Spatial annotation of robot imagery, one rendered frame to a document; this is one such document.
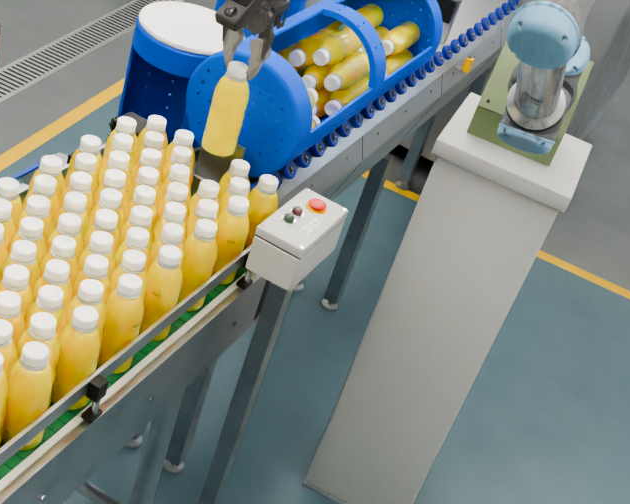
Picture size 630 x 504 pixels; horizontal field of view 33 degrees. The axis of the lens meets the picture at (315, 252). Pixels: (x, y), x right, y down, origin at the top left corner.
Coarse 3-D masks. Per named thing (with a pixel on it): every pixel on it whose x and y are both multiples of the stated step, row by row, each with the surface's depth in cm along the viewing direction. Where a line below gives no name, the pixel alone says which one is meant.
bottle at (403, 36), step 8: (400, 24) 291; (408, 24) 291; (392, 32) 283; (400, 32) 284; (408, 32) 287; (416, 32) 291; (384, 40) 282; (392, 40) 282; (400, 40) 283; (408, 40) 287; (416, 40) 293; (400, 48) 283
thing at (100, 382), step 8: (96, 376) 169; (96, 384) 168; (104, 384) 168; (88, 392) 169; (96, 392) 168; (104, 392) 170; (96, 400) 169; (88, 408) 173; (96, 408) 171; (88, 416) 171; (96, 416) 172
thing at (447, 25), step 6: (438, 0) 332; (444, 0) 331; (450, 0) 330; (456, 0) 331; (444, 6) 332; (450, 6) 331; (456, 6) 332; (444, 12) 333; (450, 12) 332; (456, 12) 334; (444, 18) 334; (450, 18) 333; (444, 24) 336; (450, 24) 335; (444, 30) 337; (450, 30) 338; (444, 36) 338; (444, 42) 339
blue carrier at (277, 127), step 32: (352, 0) 298; (384, 0) 295; (416, 0) 291; (288, 32) 267; (224, 64) 224; (288, 64) 224; (384, 64) 258; (416, 64) 283; (192, 96) 231; (256, 96) 224; (288, 96) 220; (192, 128) 235; (256, 128) 227; (288, 128) 224; (320, 128) 234; (256, 160) 231; (288, 160) 228
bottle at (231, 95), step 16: (224, 80) 198; (240, 80) 197; (224, 96) 198; (240, 96) 198; (224, 112) 199; (240, 112) 200; (208, 128) 203; (224, 128) 201; (240, 128) 204; (208, 144) 204; (224, 144) 203
